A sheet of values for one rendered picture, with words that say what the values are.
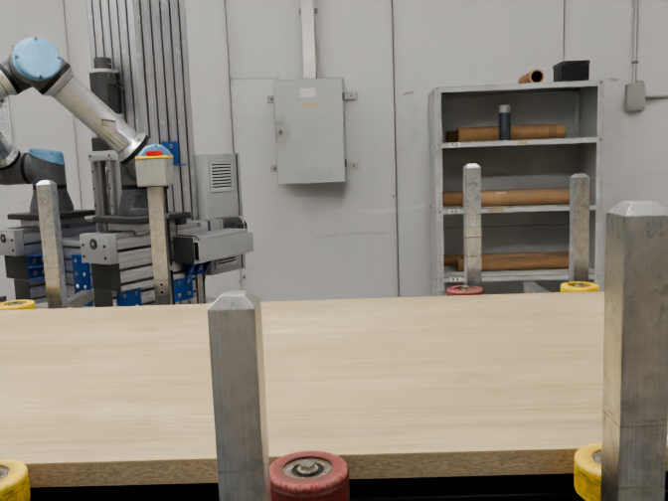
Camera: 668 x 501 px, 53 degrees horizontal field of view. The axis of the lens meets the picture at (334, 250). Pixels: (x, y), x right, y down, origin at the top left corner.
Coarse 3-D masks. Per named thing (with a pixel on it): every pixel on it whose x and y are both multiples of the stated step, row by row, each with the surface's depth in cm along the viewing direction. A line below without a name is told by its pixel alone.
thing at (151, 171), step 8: (136, 160) 155; (144, 160) 154; (152, 160) 154; (160, 160) 154; (168, 160) 157; (136, 168) 155; (144, 168) 155; (152, 168) 155; (160, 168) 155; (168, 168) 157; (136, 176) 155; (144, 176) 155; (152, 176) 155; (160, 176) 155; (168, 176) 157; (144, 184) 155; (152, 184) 155; (160, 184) 155; (168, 184) 156
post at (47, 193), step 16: (48, 192) 158; (48, 208) 158; (48, 224) 159; (48, 240) 159; (48, 256) 160; (48, 272) 160; (64, 272) 163; (48, 288) 161; (64, 288) 163; (48, 304) 161; (64, 304) 163
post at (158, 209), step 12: (156, 192) 157; (156, 204) 158; (156, 216) 158; (168, 216) 160; (156, 228) 158; (168, 228) 160; (156, 240) 159; (168, 240) 160; (156, 252) 159; (168, 252) 161; (156, 264) 160; (168, 264) 161; (156, 276) 160; (168, 276) 160; (156, 288) 160; (168, 288) 160; (156, 300) 161; (168, 300) 161
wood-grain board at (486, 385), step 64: (0, 320) 137; (64, 320) 135; (128, 320) 132; (192, 320) 131; (320, 320) 127; (384, 320) 125; (448, 320) 123; (512, 320) 122; (576, 320) 120; (0, 384) 96; (64, 384) 95; (128, 384) 94; (192, 384) 93; (320, 384) 91; (384, 384) 90; (448, 384) 90; (512, 384) 89; (576, 384) 88; (0, 448) 74; (64, 448) 74; (128, 448) 73; (192, 448) 72; (320, 448) 71; (384, 448) 71; (448, 448) 70; (512, 448) 70; (576, 448) 69
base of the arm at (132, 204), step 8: (128, 192) 215; (136, 192) 215; (144, 192) 216; (120, 200) 218; (128, 200) 215; (136, 200) 215; (144, 200) 215; (120, 208) 216; (128, 208) 214; (136, 208) 214; (144, 208) 215; (120, 216) 217; (128, 216) 215; (136, 216) 214
